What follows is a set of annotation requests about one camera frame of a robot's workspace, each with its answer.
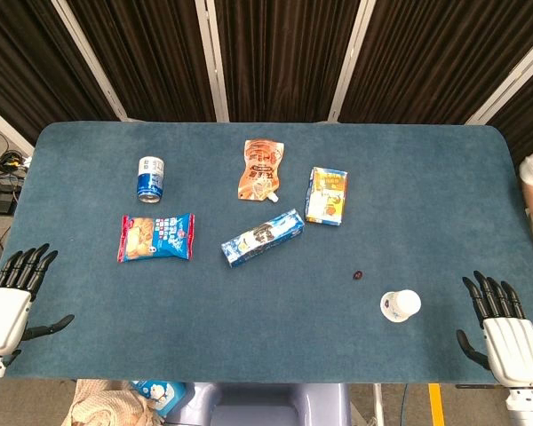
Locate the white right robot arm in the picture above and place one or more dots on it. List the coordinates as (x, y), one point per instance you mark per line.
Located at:
(527, 406)

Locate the long blue cookie box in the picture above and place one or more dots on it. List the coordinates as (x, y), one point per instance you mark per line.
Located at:
(264, 237)

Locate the blue and red snack bag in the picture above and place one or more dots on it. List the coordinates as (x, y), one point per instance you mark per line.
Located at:
(155, 237)

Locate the small dark round object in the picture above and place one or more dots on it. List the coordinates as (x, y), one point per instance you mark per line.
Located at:
(358, 275)

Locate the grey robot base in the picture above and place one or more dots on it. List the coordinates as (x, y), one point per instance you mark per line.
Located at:
(257, 404)

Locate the dark brown curtain panel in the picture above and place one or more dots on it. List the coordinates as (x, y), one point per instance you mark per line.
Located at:
(284, 57)
(526, 120)
(31, 66)
(151, 57)
(435, 57)

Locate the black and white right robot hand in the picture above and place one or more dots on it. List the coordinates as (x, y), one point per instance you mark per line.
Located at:
(513, 350)

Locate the blue and white drink can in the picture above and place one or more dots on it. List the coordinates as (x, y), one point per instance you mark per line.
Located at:
(151, 179)

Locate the white table leg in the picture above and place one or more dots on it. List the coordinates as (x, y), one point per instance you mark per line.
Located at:
(379, 406)

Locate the white partition frame post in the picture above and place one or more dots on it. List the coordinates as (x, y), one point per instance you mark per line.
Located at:
(6, 128)
(91, 62)
(344, 66)
(511, 80)
(213, 62)

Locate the white flower-print paper cup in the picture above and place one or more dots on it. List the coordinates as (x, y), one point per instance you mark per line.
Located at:
(400, 306)

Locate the yellow and blue carton box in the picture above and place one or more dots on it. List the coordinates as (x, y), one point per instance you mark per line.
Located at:
(326, 197)

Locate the blue and white package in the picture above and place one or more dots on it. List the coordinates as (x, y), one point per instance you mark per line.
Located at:
(160, 395)

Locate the beige knitted cloth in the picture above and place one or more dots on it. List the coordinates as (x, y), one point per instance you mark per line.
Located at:
(102, 406)

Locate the orange spouted drink pouch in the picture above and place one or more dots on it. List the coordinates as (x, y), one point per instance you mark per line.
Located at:
(260, 171)

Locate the blue table cloth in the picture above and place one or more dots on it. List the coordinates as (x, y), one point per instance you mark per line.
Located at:
(266, 328)

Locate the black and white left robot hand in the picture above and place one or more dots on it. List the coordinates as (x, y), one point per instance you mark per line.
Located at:
(4, 317)

